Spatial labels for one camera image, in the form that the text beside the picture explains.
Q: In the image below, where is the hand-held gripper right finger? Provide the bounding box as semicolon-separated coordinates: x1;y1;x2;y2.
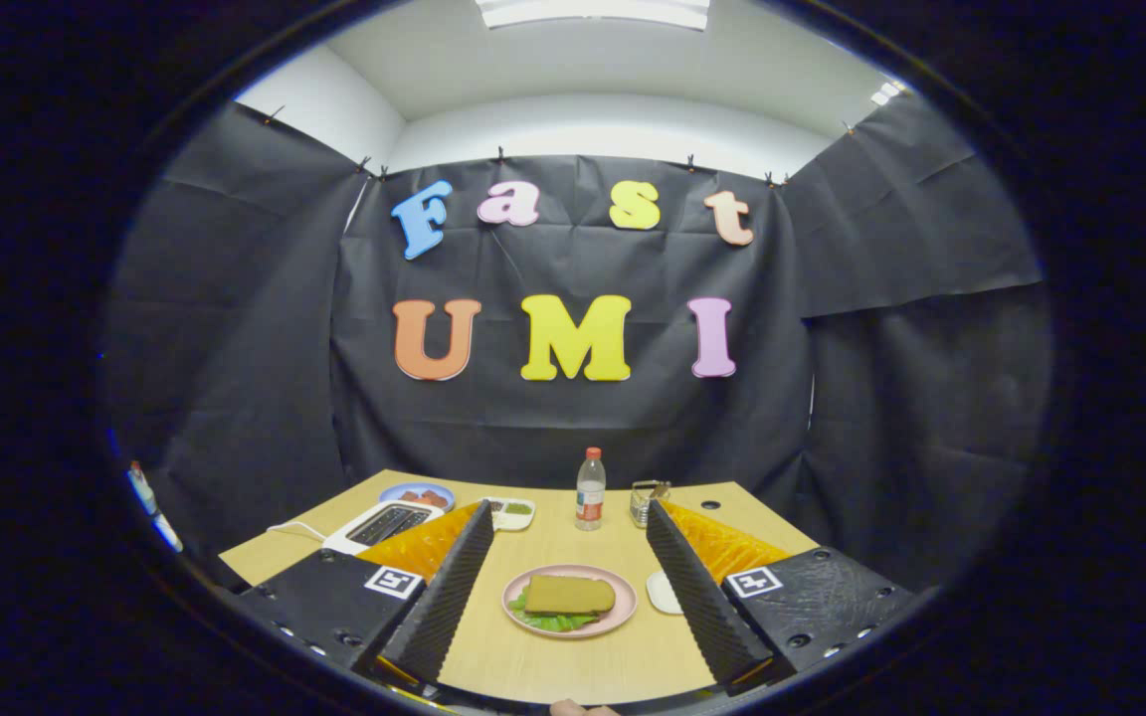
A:
645;498;917;697

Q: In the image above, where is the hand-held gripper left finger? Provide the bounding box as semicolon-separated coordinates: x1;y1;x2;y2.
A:
235;500;496;687

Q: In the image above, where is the green lettuce leaf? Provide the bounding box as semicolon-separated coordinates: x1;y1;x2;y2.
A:
509;585;602;633

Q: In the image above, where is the brown toast slice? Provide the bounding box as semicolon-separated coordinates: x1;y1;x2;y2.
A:
523;574;618;617

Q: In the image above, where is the white square plate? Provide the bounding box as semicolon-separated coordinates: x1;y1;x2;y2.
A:
646;570;685;616

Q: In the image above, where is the pink plate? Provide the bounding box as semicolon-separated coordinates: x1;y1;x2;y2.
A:
501;564;639;639

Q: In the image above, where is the white divided seed dish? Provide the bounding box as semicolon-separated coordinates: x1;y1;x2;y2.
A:
481;497;537;532

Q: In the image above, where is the white toaster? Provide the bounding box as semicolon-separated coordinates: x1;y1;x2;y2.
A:
321;499;447;557

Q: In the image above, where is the blue plate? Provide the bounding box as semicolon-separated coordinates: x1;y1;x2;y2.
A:
378;482;457;513

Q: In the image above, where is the clear plastic water bottle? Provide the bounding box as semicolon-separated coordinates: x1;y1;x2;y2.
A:
575;447;608;532

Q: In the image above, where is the white bottle with red cap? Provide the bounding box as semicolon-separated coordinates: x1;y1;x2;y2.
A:
127;460;183;554

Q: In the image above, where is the long ceiling light panel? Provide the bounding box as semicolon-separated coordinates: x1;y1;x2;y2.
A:
476;0;711;31

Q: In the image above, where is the metal wire basket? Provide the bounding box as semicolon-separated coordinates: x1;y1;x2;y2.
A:
629;480;673;528

